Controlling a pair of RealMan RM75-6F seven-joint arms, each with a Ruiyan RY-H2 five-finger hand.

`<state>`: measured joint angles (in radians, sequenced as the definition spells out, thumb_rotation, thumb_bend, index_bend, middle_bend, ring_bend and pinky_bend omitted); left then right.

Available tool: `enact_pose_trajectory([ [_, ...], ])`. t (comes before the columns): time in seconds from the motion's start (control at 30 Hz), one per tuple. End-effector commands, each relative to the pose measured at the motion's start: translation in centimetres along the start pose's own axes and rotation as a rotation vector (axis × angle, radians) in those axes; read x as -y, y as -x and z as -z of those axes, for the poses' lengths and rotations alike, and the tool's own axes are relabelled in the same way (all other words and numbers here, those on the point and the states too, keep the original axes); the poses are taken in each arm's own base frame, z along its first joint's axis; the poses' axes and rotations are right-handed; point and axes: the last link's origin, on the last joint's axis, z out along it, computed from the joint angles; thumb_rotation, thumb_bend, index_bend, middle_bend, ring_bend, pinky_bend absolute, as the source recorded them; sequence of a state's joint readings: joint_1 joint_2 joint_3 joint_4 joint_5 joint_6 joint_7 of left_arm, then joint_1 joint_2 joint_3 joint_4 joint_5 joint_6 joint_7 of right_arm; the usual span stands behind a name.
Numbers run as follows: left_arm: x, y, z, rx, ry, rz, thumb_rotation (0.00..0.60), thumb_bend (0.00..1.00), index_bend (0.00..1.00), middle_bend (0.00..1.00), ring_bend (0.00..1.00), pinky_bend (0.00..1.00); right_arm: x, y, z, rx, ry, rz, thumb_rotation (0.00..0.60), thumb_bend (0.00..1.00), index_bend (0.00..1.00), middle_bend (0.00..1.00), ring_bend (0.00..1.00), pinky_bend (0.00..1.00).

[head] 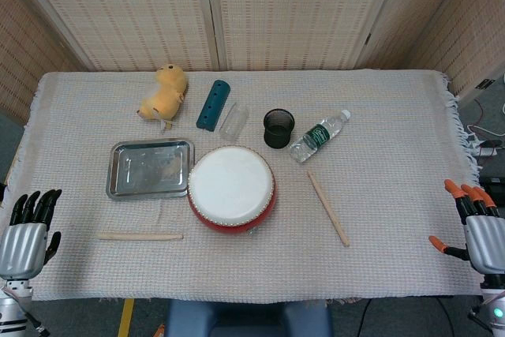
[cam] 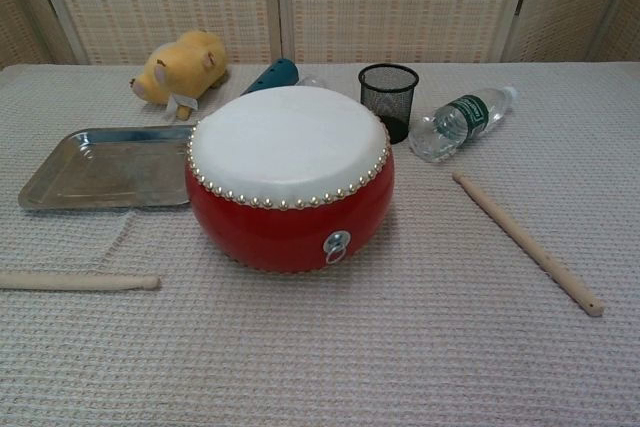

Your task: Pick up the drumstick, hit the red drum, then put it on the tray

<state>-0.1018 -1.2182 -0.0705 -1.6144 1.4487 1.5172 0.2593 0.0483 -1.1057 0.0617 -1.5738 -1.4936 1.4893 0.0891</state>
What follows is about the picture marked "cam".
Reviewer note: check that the wooden drumstick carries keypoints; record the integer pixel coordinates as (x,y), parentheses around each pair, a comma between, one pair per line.
(75,280)
(525,244)

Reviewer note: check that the woven folding screen panel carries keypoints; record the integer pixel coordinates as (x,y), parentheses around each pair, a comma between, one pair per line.
(400,2)
(590,2)
(20,22)
(160,2)

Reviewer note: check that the red drum with white skin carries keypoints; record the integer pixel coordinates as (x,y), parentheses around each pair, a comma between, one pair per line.
(285,147)

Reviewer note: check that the clear plastic container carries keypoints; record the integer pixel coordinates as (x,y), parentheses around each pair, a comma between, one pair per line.
(310,81)

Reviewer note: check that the yellow plush toy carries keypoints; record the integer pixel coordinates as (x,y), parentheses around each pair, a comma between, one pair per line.
(175,67)

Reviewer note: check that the black mesh pen cup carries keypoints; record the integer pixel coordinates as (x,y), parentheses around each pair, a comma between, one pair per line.
(387,97)

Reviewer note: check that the plastic water bottle green label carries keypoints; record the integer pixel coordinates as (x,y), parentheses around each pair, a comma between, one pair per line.
(460,117)

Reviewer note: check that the rectangular metal tray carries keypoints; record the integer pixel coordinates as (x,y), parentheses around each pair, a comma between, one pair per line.
(100,172)

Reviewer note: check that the teal block with holes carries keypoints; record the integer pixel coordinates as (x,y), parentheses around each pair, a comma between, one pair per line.
(280,74)

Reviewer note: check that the white woven tablecloth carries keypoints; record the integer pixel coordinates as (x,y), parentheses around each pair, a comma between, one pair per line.
(320,347)

